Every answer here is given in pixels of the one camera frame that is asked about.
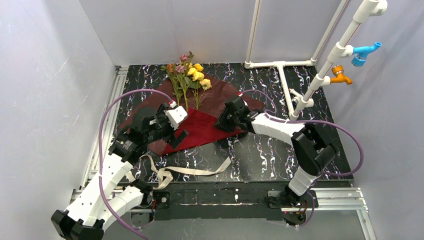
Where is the aluminium rail frame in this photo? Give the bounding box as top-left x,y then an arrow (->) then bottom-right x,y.
61,66 -> 379,240

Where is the white PVC pipe frame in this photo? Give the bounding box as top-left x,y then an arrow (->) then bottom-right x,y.
244,0 -> 388,121

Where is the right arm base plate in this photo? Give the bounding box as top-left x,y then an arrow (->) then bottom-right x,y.
264,188 -> 319,228

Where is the beige ribbon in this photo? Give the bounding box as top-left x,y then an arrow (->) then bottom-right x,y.
142,154 -> 232,190

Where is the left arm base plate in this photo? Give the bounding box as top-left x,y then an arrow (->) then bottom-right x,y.
140,190 -> 171,210

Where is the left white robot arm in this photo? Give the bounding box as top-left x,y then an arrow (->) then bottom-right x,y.
51,102 -> 188,240

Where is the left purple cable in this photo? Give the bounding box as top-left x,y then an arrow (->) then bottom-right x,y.
98,88 -> 176,240

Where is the blue plastic faucet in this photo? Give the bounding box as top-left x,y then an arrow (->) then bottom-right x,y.
351,41 -> 382,67

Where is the red wrapping paper sheet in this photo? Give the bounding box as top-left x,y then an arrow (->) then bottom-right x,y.
132,74 -> 265,156

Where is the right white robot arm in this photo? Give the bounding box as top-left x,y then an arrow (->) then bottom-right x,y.
215,95 -> 337,198

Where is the pink fake flower bunch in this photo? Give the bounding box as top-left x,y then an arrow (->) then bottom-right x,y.
160,51 -> 194,110

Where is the yellow fake flower bunch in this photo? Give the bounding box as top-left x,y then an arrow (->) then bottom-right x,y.
186,63 -> 212,110

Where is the orange plastic faucet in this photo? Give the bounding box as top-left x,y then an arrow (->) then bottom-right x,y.
330,65 -> 353,85

